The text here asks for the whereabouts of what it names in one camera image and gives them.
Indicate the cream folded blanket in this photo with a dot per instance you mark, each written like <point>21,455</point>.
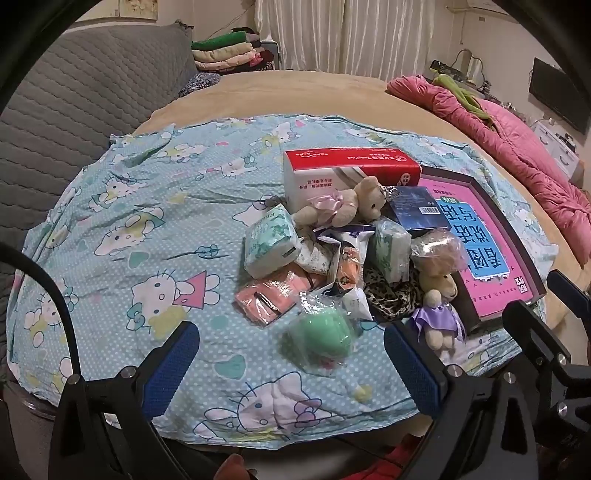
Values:
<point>221,53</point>

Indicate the floral tissue pack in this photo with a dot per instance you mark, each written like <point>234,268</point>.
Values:
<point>316,258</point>

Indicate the dark floral cloth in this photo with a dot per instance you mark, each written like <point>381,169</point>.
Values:
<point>198,83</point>

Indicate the pink packet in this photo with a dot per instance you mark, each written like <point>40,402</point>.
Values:
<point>268,295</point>

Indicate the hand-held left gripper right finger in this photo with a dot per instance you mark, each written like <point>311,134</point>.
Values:
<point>411,369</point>

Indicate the beige teddy bear pink dress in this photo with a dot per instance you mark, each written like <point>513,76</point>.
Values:
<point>364,198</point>

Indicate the white drawer cabinet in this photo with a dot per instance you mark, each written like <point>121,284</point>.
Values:
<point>556,147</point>

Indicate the leopard print scarf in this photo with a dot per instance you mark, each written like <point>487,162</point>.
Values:
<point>388,295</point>

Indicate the green folded blanket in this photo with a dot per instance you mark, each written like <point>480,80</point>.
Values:
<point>219,40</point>

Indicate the tan bed sheet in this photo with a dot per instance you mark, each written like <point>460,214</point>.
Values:
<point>323,92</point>

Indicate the flower wall painting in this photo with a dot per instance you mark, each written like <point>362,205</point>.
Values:
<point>136,7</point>

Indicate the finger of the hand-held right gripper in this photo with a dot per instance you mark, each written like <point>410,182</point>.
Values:
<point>545,337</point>
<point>570,286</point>

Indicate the white purple printed packet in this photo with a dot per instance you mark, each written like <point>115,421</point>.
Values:
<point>353,235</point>

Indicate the orange cartoon packet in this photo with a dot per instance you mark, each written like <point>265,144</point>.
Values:
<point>348,272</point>

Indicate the pink gift box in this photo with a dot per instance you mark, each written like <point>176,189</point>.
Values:
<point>503,295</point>

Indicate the black television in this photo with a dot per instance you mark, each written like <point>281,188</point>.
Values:
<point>556,92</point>

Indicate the teddy bear purple dress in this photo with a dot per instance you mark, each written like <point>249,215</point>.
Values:
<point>436,318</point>

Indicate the dark patterned box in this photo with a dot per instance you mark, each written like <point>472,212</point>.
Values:
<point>445,68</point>

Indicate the grey quilted headboard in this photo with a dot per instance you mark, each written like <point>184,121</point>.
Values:
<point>69,115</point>

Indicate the pink folded blanket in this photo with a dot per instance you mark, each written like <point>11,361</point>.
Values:
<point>231,62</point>

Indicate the small green tissue pack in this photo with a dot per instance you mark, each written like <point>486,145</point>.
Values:
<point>390,249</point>

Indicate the person's left hand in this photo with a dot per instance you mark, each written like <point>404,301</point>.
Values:
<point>234,467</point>

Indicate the white curtain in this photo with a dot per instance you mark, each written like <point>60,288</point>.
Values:
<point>346,32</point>

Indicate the green garment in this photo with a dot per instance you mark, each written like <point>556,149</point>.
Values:
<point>461,94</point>

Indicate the dark blue box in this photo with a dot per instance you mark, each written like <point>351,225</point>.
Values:
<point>415,212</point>

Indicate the large green tissue pack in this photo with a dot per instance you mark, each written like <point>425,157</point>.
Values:
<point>270,240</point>

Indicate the cartoon cat printed blanket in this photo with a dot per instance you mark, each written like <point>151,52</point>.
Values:
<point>138,207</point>

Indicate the green sponge in plastic bag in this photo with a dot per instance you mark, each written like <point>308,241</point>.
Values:
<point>318,337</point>

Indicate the red white tissue box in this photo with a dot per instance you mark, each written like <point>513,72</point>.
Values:
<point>332,161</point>

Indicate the dark red cloth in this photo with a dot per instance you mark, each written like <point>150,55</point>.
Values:
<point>268,54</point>

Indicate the pink quilt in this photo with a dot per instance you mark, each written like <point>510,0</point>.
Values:
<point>508,138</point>

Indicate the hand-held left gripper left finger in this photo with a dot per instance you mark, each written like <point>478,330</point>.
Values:
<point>171,364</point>

